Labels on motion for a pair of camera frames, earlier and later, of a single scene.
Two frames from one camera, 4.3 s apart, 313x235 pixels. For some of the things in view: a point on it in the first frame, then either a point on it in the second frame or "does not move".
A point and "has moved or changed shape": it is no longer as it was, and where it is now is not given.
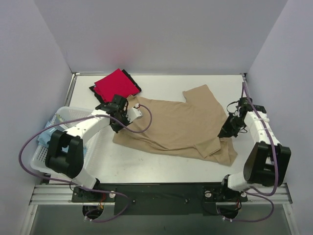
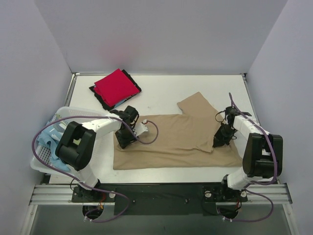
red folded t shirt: [115, 83] does not move
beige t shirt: [193, 122] has moved or changed shape
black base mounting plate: [171, 199] does not move
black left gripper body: [117, 124] -> [124, 139]
